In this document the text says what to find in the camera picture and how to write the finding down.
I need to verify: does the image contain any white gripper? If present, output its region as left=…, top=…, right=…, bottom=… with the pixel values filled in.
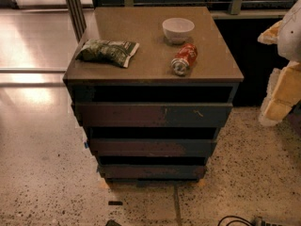
left=257, top=0, right=301, bottom=126

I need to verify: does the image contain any drawer dark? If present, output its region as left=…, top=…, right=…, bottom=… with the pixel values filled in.
left=88, top=138, right=216, bottom=157
left=71, top=103, right=232, bottom=127
left=99, top=165, right=206, bottom=180

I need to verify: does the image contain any dark wooden drawer cabinet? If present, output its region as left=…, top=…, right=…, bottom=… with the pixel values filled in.
left=62, top=6, right=245, bottom=185

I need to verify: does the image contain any dark object at bottom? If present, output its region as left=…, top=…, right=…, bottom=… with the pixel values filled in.
left=105, top=219, right=121, bottom=226

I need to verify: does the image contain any red soda can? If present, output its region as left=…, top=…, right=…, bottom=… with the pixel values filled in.
left=171, top=43, right=198, bottom=76

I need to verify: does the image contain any white ceramic bowl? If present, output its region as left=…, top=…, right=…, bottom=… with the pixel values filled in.
left=162, top=18, right=195, bottom=44

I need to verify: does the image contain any green chip bag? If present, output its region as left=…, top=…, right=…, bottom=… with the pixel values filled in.
left=76, top=39, right=139, bottom=68

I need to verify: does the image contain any blue tape piece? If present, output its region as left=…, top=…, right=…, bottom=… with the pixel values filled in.
left=84, top=141, right=89, bottom=149

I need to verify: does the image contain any black tape strip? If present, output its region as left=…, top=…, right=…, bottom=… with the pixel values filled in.
left=108, top=201, right=123, bottom=205

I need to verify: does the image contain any black cable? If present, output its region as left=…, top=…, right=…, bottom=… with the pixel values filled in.
left=217, top=215, right=255, bottom=226

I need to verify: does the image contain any metal window frame post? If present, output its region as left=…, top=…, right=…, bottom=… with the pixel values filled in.
left=66, top=0, right=87, bottom=40

